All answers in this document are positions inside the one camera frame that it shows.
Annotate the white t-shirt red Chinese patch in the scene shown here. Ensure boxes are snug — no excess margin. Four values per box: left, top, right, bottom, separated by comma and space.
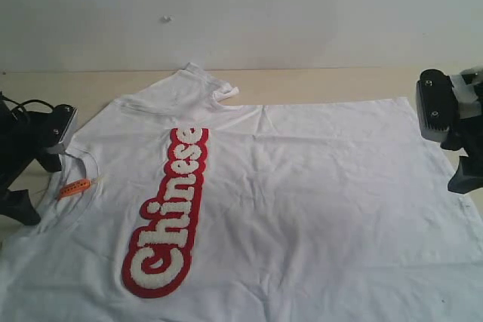
1, 64, 482, 321

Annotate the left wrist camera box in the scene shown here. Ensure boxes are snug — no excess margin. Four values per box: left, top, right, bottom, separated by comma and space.
45, 104, 78, 155

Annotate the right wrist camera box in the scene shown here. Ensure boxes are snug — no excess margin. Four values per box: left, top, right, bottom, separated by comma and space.
416, 69, 455, 143

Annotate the orange hang tag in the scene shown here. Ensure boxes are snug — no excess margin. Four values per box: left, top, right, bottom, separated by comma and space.
57, 179, 94, 201

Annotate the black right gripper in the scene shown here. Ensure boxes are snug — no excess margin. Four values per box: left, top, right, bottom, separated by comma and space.
440, 105, 483, 194

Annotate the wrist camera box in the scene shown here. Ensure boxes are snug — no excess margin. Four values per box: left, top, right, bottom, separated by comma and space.
45, 104, 78, 155
416, 69, 455, 143

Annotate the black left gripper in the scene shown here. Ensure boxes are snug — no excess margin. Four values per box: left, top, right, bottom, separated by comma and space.
0, 95, 62, 225

